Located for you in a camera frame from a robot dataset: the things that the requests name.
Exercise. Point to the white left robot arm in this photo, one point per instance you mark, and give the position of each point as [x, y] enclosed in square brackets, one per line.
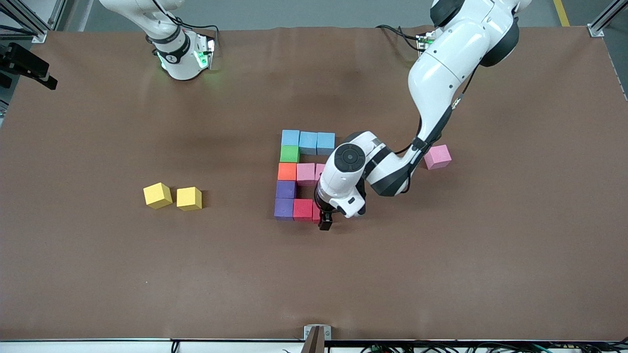
[451, 63]

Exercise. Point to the aluminium frame post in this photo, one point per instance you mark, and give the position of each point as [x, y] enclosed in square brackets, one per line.
[40, 36]
[596, 30]

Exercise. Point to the purple foam cube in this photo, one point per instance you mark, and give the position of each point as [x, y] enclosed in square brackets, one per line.
[284, 209]
[286, 189]

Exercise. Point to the green foam cube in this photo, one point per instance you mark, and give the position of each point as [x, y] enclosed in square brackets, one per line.
[289, 154]

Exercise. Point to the gray metal mounting bracket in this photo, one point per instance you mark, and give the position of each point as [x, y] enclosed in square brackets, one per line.
[308, 332]

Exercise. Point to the brown table mat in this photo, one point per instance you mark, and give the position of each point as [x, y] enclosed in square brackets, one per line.
[314, 274]

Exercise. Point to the light pink dimpled foam cube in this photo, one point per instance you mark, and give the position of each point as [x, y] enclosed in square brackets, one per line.
[319, 171]

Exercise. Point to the white table edge rail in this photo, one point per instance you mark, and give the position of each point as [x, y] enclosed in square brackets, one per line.
[73, 349]

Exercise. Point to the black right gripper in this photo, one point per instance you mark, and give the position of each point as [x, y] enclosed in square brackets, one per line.
[26, 60]

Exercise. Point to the yellow foam cube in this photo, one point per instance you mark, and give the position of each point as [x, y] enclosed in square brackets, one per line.
[189, 197]
[157, 194]

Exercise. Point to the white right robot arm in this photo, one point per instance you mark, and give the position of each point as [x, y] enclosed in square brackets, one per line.
[174, 44]

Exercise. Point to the orange foam cube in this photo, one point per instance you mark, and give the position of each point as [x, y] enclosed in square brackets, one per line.
[287, 171]

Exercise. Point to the red foam cube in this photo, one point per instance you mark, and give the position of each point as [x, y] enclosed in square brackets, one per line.
[302, 210]
[316, 213]

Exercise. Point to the brown camera pole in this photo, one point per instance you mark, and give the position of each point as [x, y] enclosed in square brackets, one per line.
[315, 346]

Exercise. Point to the blue foam cube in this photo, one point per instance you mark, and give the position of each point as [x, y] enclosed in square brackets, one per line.
[308, 142]
[290, 137]
[326, 143]

